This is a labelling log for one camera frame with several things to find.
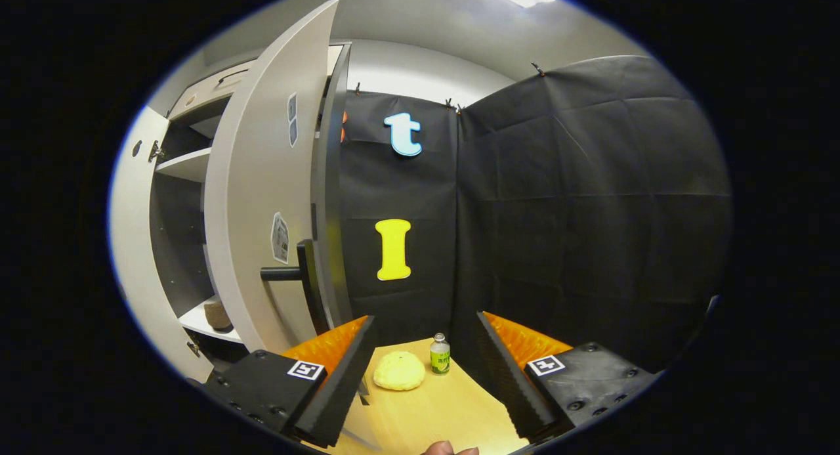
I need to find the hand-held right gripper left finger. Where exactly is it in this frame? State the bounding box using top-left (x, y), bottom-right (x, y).
top-left (203, 315), bottom-right (376, 449)

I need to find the white cabinet shelf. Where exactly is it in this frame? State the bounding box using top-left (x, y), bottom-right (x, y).
top-left (178, 296), bottom-right (243, 344)
top-left (156, 146), bottom-right (212, 183)

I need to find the brown fuzzy shoe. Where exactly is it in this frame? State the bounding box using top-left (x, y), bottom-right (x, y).
top-left (203, 301), bottom-right (232, 331)

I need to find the white shoe cabinet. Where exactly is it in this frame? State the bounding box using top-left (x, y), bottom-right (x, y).
top-left (148, 41), bottom-right (355, 351)

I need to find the black backdrop cloth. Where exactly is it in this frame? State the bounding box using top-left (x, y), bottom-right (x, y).
top-left (338, 54), bottom-right (732, 370)

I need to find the beige cabinet drawer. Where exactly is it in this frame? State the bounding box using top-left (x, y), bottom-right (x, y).
top-left (169, 60), bottom-right (257, 122)

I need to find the white cabinet door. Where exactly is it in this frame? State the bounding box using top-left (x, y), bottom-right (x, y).
top-left (108, 107), bottom-right (214, 383)
top-left (203, 0), bottom-right (340, 354)

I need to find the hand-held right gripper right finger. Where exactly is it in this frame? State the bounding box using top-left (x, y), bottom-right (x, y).
top-left (476, 311), bottom-right (659, 443)

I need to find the yellow round bread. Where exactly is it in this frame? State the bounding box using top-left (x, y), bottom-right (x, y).
top-left (373, 350), bottom-right (426, 391)

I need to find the small green bottle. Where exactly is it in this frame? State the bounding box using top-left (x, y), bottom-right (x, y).
top-left (430, 333), bottom-right (451, 376)

